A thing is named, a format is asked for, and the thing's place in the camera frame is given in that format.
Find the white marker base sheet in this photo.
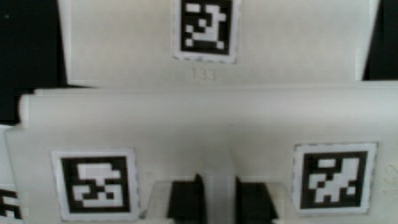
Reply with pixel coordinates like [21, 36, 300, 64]
[0, 125, 24, 224]

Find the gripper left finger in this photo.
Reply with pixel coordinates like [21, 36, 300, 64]
[140, 175, 206, 224]

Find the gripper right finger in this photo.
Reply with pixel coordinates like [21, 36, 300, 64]
[234, 180, 302, 224]

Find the white door panel with handle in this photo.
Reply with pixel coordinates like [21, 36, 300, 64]
[5, 83, 398, 224]

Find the small white flat panel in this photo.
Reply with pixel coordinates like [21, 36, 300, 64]
[58, 0, 380, 89]

